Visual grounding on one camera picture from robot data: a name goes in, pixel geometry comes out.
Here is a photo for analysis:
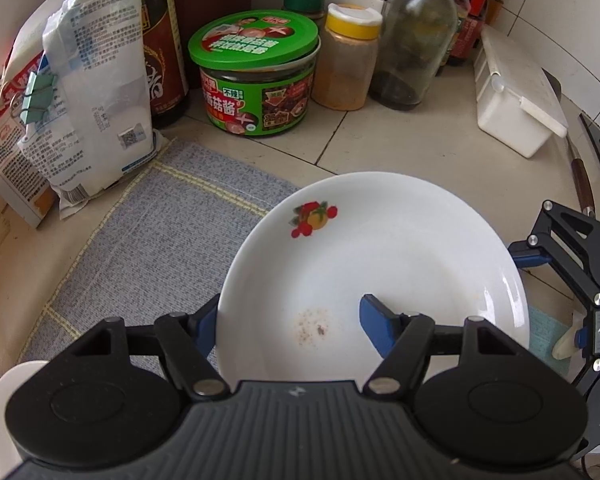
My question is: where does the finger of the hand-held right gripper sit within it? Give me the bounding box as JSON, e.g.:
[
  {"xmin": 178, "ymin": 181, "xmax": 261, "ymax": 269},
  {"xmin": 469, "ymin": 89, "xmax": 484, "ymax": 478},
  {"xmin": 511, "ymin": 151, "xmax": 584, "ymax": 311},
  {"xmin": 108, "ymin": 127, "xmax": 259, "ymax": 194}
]
[
  {"xmin": 508, "ymin": 200, "xmax": 600, "ymax": 309},
  {"xmin": 571, "ymin": 356, "xmax": 600, "ymax": 397}
]

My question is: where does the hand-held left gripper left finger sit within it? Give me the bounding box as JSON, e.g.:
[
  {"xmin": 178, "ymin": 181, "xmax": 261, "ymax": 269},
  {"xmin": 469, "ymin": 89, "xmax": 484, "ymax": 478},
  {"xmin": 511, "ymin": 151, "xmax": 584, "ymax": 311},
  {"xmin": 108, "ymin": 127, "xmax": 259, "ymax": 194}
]
[{"xmin": 75, "ymin": 294, "xmax": 232, "ymax": 403}]

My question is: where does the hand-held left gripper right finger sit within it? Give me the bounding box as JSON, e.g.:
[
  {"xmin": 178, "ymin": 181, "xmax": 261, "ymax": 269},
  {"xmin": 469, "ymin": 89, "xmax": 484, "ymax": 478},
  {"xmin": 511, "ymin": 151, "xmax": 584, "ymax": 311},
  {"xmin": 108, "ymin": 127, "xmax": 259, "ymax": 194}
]
[{"xmin": 359, "ymin": 294, "xmax": 518, "ymax": 404}]

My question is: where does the white fruit print plate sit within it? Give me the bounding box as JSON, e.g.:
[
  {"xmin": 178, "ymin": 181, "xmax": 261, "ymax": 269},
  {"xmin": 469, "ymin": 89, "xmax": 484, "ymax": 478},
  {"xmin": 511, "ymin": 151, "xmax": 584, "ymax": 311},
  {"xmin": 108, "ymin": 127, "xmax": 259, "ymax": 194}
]
[{"xmin": 216, "ymin": 171, "xmax": 531, "ymax": 396}]

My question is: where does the small cream object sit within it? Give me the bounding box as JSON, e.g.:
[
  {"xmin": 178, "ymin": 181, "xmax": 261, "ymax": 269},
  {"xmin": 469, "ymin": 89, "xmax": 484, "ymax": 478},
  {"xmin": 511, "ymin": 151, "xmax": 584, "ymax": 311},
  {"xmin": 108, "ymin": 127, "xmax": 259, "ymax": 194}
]
[{"xmin": 552, "ymin": 310, "xmax": 588, "ymax": 361}]

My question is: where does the teal cloth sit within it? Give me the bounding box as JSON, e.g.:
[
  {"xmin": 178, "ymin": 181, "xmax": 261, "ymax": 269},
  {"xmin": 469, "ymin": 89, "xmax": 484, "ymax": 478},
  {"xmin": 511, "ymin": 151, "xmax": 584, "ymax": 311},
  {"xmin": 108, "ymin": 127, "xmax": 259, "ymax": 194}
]
[{"xmin": 527, "ymin": 305, "xmax": 573, "ymax": 376}]

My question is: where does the grey woven cloth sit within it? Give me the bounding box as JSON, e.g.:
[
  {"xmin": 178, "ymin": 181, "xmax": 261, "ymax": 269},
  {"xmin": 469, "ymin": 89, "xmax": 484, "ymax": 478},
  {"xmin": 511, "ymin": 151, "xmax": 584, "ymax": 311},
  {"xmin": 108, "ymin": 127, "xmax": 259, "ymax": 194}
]
[{"xmin": 17, "ymin": 137, "xmax": 301, "ymax": 386}]

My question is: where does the white seasoning box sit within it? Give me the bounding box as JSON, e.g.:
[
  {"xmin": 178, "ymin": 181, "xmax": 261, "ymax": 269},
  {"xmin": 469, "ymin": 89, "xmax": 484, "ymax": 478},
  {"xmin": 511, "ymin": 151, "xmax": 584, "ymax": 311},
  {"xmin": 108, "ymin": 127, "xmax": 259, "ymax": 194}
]
[{"xmin": 474, "ymin": 25, "xmax": 570, "ymax": 158}]

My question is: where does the red labelled dark bottle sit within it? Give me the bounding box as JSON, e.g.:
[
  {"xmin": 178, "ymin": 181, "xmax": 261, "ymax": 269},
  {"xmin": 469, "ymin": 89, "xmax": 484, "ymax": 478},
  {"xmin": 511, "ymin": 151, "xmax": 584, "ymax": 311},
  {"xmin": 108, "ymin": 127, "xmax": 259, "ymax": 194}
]
[{"xmin": 447, "ymin": 0, "xmax": 493, "ymax": 67}]

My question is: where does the green lidded sauce jar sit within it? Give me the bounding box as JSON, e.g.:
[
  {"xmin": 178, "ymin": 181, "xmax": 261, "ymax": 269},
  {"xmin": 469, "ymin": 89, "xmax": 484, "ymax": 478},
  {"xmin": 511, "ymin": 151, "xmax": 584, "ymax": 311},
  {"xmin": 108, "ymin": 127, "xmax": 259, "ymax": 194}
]
[{"xmin": 187, "ymin": 10, "xmax": 323, "ymax": 138}]

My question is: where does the clear glass bottle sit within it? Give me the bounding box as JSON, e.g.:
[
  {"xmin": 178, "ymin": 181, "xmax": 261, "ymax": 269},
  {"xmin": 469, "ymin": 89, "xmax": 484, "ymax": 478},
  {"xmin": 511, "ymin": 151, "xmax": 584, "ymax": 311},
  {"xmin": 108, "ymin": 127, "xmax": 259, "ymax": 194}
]
[{"xmin": 369, "ymin": 0, "xmax": 459, "ymax": 111}]

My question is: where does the yellow capped spice jar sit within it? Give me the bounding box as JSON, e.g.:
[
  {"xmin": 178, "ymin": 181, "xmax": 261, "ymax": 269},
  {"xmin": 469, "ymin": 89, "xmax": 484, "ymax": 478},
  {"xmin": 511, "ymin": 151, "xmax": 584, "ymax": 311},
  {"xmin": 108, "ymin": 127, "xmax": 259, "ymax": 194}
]
[{"xmin": 311, "ymin": 3, "xmax": 383, "ymax": 112}]

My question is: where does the white and blue bag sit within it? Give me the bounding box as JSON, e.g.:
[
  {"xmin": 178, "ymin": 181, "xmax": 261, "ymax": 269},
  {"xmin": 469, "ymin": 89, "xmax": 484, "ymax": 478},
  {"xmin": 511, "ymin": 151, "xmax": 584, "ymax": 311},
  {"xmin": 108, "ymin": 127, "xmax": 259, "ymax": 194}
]
[{"xmin": 17, "ymin": 0, "xmax": 163, "ymax": 221}]

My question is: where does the dark soy sauce bottle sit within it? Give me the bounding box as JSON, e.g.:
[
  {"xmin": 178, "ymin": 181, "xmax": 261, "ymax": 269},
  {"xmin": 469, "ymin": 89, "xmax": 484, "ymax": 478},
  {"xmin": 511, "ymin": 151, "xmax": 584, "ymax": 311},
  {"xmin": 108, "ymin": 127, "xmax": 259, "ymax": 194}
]
[{"xmin": 100, "ymin": 0, "xmax": 191, "ymax": 131}]

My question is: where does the red and white bag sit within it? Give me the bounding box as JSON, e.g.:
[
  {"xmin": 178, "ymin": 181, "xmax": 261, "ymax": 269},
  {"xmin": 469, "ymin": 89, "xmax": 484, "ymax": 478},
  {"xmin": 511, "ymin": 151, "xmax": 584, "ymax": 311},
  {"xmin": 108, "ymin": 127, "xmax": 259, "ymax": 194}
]
[{"xmin": 0, "ymin": 0, "xmax": 66, "ymax": 231}]

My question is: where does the green binder clip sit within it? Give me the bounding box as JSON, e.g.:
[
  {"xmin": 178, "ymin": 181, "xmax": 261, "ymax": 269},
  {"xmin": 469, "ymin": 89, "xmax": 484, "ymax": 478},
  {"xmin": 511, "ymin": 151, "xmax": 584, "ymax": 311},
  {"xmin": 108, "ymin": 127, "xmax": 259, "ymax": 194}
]
[{"xmin": 22, "ymin": 72, "xmax": 61, "ymax": 126}]

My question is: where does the wooden handled knife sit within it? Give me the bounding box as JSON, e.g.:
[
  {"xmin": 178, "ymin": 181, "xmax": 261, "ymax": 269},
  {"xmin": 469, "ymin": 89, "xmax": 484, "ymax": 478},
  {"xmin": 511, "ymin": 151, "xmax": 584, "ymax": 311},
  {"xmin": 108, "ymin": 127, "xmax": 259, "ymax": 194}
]
[{"xmin": 542, "ymin": 67, "xmax": 597, "ymax": 218}]

